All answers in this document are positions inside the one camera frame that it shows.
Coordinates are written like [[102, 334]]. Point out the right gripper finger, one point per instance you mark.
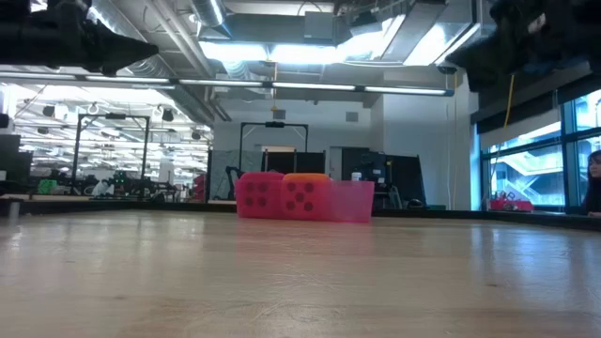
[[497, 61]]

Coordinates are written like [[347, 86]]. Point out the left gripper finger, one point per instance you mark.
[[122, 49]]

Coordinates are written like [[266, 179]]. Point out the large magenta foam die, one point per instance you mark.
[[260, 175]]

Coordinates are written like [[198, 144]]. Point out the pink translucent plastic bin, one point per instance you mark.
[[352, 202]]

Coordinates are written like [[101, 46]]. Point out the large orange foam die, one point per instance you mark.
[[305, 176]]

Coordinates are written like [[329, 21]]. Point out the large glass window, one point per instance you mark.
[[526, 173]]

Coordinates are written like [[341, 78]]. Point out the black equipment box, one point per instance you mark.
[[16, 164]]

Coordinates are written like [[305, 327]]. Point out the person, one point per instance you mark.
[[594, 188]]

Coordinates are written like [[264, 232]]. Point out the red plastic basket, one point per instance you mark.
[[512, 205]]

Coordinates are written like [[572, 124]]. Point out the green crate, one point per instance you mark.
[[47, 187]]

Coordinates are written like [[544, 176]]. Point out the grey partition panel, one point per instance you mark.
[[223, 159]]

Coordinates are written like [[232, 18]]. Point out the black partition panel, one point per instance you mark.
[[399, 173]]

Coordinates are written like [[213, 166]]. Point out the white cup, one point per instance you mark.
[[356, 177]]

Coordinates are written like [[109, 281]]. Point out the long ceiling light bar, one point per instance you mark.
[[310, 86]]

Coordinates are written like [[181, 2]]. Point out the black cabinet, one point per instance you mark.
[[305, 162]]

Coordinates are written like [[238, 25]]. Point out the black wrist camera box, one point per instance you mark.
[[516, 9], [70, 7]]

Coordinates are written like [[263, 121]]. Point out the black metal gantry frame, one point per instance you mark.
[[147, 141], [274, 124]]

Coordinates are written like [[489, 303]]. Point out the silver round ventilation duct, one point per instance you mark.
[[211, 11]]

